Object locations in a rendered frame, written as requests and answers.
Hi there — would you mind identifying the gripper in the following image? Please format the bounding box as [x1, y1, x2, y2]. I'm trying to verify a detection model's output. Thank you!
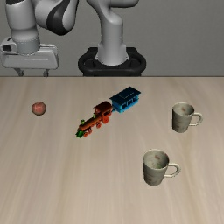
[0, 36, 60, 78]

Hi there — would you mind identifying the red peach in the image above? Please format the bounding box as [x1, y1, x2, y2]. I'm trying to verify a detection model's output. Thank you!
[31, 101, 47, 116]

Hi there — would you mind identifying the red and blue toy train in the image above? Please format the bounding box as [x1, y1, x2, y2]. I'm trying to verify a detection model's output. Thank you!
[74, 86, 142, 139]

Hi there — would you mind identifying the beige mug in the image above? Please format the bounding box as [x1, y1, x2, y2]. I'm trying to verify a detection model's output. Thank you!
[142, 149, 182, 187]
[171, 101, 204, 134]

